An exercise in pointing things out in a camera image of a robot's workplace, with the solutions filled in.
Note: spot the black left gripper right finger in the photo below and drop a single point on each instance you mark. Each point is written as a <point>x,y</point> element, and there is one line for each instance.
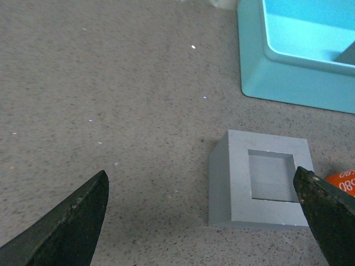
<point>329,212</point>

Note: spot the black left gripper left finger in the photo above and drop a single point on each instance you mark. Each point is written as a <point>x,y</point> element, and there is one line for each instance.
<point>66,235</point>

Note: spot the orange cylinder white numbers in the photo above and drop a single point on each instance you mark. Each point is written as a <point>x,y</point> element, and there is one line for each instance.
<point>344,181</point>

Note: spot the gray cube square hole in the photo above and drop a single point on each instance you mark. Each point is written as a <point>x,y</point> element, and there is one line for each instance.
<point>251,181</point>

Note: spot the gray cube round hole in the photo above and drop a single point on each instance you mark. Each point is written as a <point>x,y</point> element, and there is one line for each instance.
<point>347,56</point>

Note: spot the turquoise plastic box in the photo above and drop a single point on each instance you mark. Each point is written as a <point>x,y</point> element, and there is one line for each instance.
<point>294,52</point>

